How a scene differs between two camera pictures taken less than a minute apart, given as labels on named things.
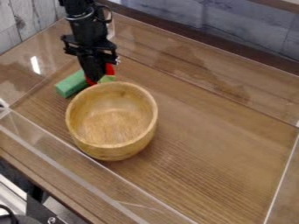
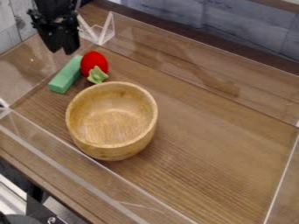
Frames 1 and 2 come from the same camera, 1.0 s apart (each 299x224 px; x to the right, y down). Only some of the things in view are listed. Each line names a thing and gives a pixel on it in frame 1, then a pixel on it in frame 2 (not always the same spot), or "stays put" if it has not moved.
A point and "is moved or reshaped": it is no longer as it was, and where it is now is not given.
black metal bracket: x=37 y=210 stays put
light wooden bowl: x=111 y=117 stays put
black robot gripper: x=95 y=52 to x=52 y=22
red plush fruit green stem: x=108 y=76 is moved or reshaped
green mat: x=71 y=84 to x=64 y=79
